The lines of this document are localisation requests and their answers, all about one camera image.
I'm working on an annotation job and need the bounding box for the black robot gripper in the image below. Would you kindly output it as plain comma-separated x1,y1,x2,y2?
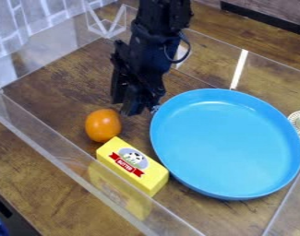
110,21,180,116

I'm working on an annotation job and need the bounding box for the orange ball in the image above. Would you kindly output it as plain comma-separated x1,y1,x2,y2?
84,109,120,143

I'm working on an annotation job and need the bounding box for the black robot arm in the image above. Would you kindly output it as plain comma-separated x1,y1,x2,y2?
110,0,194,116

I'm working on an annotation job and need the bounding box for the blue round tray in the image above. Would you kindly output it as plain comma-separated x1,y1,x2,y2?
150,88,300,200

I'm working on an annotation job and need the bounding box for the yellow toy butter block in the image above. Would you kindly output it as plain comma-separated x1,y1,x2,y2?
96,136,168,196

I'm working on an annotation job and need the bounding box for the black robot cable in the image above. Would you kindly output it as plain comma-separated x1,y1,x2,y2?
163,30,192,65

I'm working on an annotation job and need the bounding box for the clear acrylic triangular bracket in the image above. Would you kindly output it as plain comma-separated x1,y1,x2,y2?
84,2,126,39

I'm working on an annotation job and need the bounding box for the clear acrylic enclosure wall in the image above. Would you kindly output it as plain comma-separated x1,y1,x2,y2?
0,0,300,236

